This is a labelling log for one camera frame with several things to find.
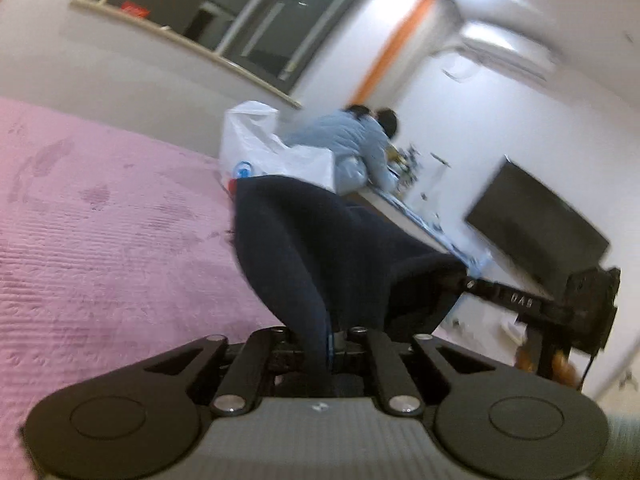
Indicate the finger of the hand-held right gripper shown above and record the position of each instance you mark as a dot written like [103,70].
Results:
[505,296]

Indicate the pink textured bedspread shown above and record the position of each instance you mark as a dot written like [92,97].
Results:
[110,240]

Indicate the dark navy garment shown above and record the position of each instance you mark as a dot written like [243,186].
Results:
[320,255]

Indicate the person's right hand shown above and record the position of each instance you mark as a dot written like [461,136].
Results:
[564,367]

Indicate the black flat television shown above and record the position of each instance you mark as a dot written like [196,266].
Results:
[540,230]

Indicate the white plastic bag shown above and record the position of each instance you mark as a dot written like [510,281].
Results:
[270,152]

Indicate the orange wall strip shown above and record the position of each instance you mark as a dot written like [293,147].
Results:
[395,45]

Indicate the white table with blue edge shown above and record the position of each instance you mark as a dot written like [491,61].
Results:
[425,225]

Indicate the dark window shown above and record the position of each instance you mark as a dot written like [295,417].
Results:
[235,15]

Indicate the white wall air conditioner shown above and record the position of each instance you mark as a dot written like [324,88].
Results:
[505,47]

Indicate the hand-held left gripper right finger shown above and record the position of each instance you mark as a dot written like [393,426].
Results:
[361,345]

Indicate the clutter of small table things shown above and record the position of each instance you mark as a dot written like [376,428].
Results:
[412,167]

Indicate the red window sign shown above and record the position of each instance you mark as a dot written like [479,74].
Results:
[135,9]

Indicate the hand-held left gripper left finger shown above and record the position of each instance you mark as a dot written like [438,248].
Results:
[278,346]

